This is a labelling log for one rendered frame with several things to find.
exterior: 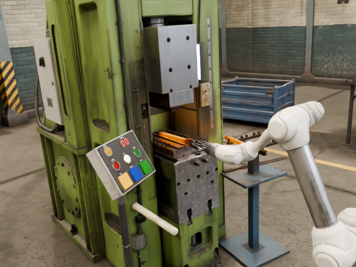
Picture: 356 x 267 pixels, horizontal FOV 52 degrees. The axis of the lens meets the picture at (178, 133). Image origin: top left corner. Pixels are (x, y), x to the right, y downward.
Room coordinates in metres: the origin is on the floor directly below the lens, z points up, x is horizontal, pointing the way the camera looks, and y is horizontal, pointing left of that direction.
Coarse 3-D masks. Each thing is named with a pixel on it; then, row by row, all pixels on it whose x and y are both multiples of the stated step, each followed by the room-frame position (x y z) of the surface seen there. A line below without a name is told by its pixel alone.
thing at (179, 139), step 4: (160, 132) 2.57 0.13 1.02; (164, 132) 2.56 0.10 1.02; (164, 136) 2.52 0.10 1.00; (168, 136) 2.48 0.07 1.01; (172, 136) 2.45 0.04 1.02; (176, 136) 2.44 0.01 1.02; (180, 140) 2.38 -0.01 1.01; (184, 140) 2.34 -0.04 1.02; (192, 140) 2.28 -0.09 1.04; (196, 140) 2.27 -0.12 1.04
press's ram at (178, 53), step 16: (144, 32) 2.35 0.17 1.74; (160, 32) 2.25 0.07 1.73; (176, 32) 2.32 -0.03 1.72; (192, 32) 2.40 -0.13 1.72; (160, 48) 2.24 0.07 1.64; (176, 48) 2.32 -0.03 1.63; (192, 48) 2.39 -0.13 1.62; (160, 64) 2.24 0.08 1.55; (176, 64) 2.31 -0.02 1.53; (192, 64) 2.39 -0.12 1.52; (160, 80) 2.25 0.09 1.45; (176, 80) 2.31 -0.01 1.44; (192, 80) 2.38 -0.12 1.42
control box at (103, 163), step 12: (132, 132) 2.05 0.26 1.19; (108, 144) 1.85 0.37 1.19; (120, 144) 1.91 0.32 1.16; (132, 144) 1.99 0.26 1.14; (96, 156) 1.76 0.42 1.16; (108, 156) 1.80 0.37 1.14; (120, 156) 1.86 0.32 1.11; (132, 156) 1.93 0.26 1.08; (144, 156) 2.00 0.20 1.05; (96, 168) 1.77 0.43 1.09; (108, 168) 1.74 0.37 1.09; (120, 168) 1.81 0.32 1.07; (108, 180) 1.74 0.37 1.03; (132, 180) 1.82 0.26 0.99; (108, 192) 1.74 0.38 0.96; (120, 192) 1.71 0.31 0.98
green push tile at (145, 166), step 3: (141, 162) 1.94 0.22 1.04; (144, 162) 1.96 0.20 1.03; (147, 162) 1.98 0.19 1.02; (141, 165) 1.93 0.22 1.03; (144, 165) 1.94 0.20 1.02; (147, 165) 1.96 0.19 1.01; (141, 168) 1.92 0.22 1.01; (144, 168) 1.93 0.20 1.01; (147, 168) 1.95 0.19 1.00; (150, 168) 1.97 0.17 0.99; (144, 171) 1.91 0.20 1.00; (147, 171) 1.93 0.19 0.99
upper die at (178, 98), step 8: (192, 88) 2.38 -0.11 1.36; (152, 96) 2.42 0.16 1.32; (160, 96) 2.34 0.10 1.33; (168, 96) 2.27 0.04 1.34; (176, 96) 2.30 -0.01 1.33; (184, 96) 2.34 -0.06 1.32; (192, 96) 2.38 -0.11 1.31; (160, 104) 2.35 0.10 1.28; (168, 104) 2.27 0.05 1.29; (176, 104) 2.30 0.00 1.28
